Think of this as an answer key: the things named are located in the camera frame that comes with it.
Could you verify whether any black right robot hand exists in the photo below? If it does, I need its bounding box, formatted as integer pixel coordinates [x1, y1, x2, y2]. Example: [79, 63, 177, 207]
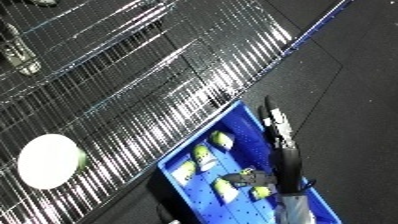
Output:
[222, 95, 306, 197]

